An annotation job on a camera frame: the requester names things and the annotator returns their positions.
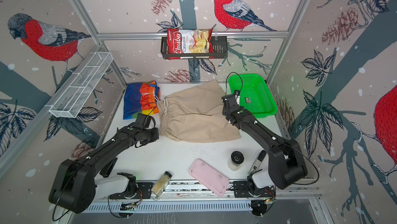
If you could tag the black remote-like object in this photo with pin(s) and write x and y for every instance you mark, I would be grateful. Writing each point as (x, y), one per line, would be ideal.
(107, 169)

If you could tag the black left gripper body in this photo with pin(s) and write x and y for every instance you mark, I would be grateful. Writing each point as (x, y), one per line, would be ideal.
(150, 135)

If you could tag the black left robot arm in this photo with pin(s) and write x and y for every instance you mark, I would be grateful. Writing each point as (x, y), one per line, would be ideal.
(74, 185)

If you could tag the black white marker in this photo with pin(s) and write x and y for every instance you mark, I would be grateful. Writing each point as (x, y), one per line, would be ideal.
(257, 162)

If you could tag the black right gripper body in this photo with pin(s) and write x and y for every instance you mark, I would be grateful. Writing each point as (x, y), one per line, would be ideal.
(224, 113)

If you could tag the red Chuba chips bag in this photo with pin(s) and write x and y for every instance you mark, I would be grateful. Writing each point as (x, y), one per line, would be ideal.
(185, 41)

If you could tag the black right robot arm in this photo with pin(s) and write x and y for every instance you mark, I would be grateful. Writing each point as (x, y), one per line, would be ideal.
(286, 163)

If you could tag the rainbow striped shorts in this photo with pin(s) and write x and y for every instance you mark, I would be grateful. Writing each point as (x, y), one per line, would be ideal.
(141, 98)

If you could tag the pink rectangular case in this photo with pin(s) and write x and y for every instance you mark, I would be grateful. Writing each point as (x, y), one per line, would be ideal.
(209, 177)

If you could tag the black wall basket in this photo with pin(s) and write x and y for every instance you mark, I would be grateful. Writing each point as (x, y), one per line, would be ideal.
(219, 46)

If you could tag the white wire mesh shelf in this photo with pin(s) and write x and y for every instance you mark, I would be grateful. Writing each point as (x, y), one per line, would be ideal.
(71, 101)

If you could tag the spice jar black lid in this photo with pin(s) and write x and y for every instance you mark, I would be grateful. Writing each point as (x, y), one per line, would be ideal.
(159, 187)

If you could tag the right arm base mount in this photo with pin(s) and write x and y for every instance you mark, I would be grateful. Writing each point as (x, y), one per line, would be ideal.
(247, 189)

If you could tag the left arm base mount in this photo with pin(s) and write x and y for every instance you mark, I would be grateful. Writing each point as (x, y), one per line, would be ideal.
(135, 190)

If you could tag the green plastic basket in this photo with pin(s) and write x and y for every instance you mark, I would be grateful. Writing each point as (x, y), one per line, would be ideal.
(254, 87)

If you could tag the beige shorts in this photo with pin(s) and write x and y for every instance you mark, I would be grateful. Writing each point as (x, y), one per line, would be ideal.
(195, 115)

